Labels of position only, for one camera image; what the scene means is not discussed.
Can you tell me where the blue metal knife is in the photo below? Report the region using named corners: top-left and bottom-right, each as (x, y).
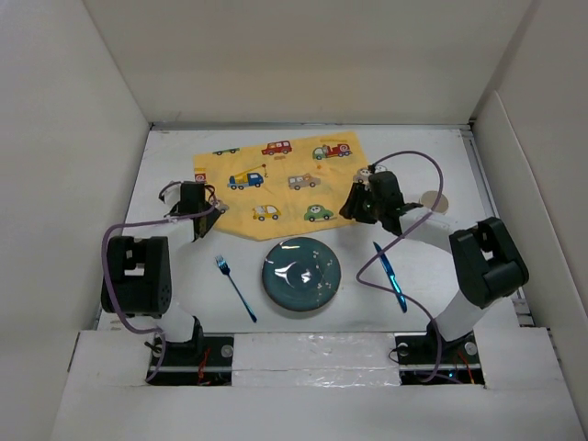
top-left (373, 242), bottom-right (408, 313)

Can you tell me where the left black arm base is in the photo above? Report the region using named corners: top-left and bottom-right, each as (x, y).
top-left (146, 334), bottom-right (234, 387)

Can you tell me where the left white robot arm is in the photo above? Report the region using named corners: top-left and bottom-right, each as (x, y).
top-left (100, 181), bottom-right (221, 365)

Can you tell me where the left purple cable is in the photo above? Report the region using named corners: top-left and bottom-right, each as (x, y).
top-left (100, 181), bottom-right (219, 382)

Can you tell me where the blue metal fork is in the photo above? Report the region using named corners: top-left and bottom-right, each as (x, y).
top-left (215, 255), bottom-right (257, 323)

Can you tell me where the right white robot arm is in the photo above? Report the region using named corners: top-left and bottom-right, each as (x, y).
top-left (339, 171), bottom-right (529, 362)

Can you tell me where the teal ceramic plate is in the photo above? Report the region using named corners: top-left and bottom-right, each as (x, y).
top-left (261, 237), bottom-right (342, 313)

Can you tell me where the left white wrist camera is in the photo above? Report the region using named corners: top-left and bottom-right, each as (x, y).
top-left (158, 181), bottom-right (182, 212)

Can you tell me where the yellow car print cloth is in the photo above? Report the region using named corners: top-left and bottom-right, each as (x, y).
top-left (193, 132), bottom-right (368, 241)

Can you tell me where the purple cable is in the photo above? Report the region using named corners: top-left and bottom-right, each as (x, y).
top-left (356, 150), bottom-right (446, 383)
top-left (100, 181), bottom-right (219, 382)

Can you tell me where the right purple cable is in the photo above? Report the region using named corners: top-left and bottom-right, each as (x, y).
top-left (356, 150), bottom-right (446, 383)

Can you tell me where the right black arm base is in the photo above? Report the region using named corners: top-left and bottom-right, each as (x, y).
top-left (388, 332), bottom-right (485, 386)

